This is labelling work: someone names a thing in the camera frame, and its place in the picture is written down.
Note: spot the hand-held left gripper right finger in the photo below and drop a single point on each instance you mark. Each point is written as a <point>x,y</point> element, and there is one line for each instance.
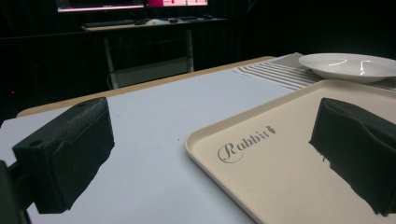
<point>358,146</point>

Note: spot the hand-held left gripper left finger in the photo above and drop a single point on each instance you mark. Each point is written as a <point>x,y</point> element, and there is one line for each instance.
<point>65,155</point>

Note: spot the white ceramic plate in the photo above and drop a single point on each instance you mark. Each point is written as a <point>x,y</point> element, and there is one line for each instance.
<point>345,66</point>

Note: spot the beige plastic tray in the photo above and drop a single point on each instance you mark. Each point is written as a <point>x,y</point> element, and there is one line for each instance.
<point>280,174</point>

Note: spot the grey striped cloth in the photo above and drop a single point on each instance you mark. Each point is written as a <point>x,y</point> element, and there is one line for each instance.
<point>280,74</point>

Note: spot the desk with metal legs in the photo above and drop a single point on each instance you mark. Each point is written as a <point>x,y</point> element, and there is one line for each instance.
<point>149,46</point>

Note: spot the black keyboard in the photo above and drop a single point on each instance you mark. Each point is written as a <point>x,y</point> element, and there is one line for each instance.
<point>107,23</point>

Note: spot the black computer mouse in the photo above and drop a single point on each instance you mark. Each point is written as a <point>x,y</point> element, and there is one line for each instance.
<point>173,20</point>

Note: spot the computer monitor with pink screen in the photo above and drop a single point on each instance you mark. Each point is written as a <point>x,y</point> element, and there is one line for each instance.
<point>177,2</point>

